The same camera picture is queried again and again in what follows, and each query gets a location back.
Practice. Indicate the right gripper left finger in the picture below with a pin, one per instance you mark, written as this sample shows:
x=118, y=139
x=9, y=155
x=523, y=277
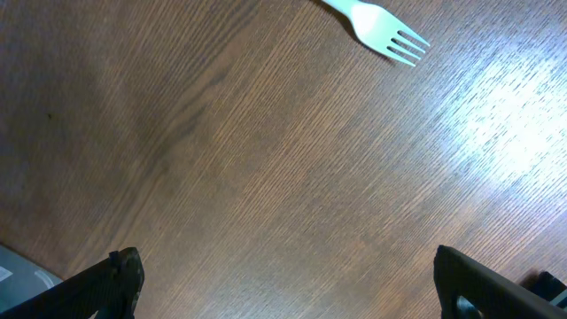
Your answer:
x=109, y=289

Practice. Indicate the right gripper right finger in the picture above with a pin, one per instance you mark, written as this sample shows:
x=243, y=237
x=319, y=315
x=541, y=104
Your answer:
x=468, y=289

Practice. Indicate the white plastic fork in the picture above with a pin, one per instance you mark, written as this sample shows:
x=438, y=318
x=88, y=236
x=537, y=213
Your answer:
x=380, y=30

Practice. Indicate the clear plastic storage container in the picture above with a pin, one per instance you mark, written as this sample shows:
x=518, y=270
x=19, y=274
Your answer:
x=21, y=279

